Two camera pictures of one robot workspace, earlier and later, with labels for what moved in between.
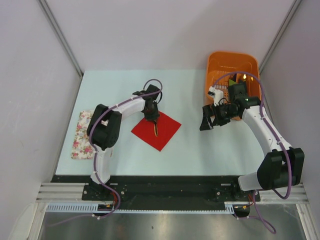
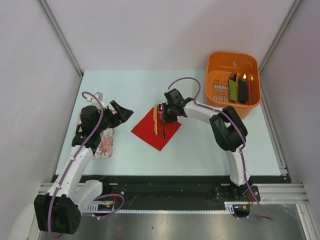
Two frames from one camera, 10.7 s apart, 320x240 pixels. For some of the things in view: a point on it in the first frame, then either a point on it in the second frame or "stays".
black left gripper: (154, 116) -> (122, 116)
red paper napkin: (166, 126) stays
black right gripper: (209, 110) -> (166, 118)
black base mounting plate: (163, 192) stays
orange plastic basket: (238, 66) stays
